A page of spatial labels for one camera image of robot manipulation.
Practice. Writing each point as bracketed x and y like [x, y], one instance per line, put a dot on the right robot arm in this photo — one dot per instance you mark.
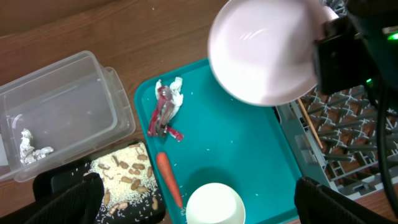
[376, 22]

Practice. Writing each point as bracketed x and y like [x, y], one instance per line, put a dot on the crumpled white napkin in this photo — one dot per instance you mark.
[175, 88]

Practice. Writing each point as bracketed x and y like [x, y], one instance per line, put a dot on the rice and peanuts pile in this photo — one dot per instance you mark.
[129, 182]

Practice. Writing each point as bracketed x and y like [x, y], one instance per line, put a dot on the orange carrot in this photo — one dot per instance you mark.
[167, 174]

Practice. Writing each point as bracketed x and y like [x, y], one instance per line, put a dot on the black tray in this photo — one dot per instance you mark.
[61, 178]

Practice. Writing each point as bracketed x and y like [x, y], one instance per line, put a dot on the red snack wrapper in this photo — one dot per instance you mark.
[162, 114]

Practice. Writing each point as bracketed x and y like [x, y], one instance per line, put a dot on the teal plastic tray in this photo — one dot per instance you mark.
[230, 142]

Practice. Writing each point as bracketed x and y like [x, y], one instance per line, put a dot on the grey dishwasher rack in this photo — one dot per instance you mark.
[346, 125]

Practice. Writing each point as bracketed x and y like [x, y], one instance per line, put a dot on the clear plastic bin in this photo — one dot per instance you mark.
[75, 105]

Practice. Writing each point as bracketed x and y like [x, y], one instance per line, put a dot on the large white plate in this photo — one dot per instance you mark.
[260, 51]

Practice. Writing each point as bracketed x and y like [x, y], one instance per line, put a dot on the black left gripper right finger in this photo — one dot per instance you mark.
[318, 204]

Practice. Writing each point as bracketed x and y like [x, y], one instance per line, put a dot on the wooden chopstick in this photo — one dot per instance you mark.
[304, 112]

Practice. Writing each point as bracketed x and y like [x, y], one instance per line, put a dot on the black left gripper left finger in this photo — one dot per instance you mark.
[79, 204]

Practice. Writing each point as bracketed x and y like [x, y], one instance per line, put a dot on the crumpled tissue in bin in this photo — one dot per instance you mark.
[28, 153]

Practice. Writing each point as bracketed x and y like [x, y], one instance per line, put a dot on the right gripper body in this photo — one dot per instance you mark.
[341, 59]

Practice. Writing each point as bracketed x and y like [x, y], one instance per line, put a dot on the small white bowl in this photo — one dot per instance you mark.
[215, 203]

